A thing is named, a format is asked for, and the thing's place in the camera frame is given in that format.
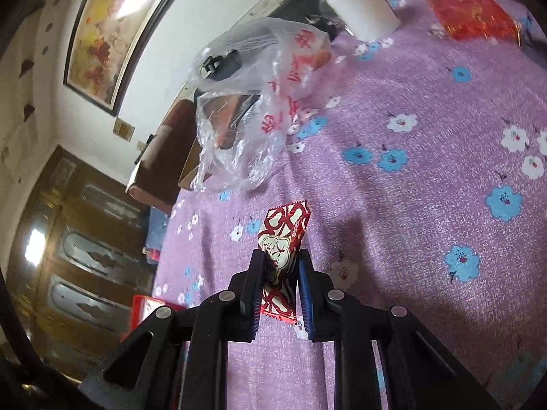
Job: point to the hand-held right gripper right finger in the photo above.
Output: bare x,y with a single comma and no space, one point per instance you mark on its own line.
307,303

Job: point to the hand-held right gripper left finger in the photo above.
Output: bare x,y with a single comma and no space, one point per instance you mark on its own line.
254,299

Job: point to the red white patterned candy bar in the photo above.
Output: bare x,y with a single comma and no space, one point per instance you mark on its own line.
282,239

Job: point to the red tray white inside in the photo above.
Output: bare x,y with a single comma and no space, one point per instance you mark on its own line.
143,311

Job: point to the cardboard box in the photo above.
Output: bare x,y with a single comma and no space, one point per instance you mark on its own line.
190,175

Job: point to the brown armchair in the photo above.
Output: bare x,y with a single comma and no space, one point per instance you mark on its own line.
166,158

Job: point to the wooden wardrobe glass doors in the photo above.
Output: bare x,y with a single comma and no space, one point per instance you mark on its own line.
64,243

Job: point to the clear plastic bag red print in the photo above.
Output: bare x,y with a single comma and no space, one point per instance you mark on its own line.
265,94

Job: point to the black clamp device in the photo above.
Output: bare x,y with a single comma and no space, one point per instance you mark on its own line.
213,64

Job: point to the black leather sofa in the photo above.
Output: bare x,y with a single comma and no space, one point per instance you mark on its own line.
299,4

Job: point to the white plastic jar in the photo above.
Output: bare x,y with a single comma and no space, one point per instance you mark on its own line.
363,8

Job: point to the red mesh pouch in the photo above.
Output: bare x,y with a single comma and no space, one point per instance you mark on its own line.
470,13

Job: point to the wall outlet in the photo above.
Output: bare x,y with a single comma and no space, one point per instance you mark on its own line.
142,147

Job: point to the small framed wall certificate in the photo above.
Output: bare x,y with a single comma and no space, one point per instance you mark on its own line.
124,130

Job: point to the framed wall painting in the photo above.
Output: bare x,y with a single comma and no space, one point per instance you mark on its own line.
107,42

